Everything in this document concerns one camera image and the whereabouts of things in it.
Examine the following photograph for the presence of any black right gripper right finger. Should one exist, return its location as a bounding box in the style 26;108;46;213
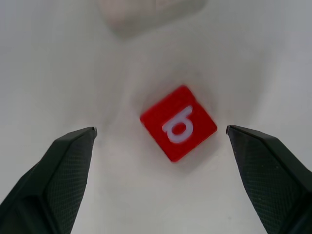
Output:
226;124;312;234

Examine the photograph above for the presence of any red letter b block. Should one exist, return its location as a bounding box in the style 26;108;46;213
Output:
139;84;218;163

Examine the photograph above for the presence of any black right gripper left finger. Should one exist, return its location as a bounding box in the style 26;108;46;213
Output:
0;126;98;234

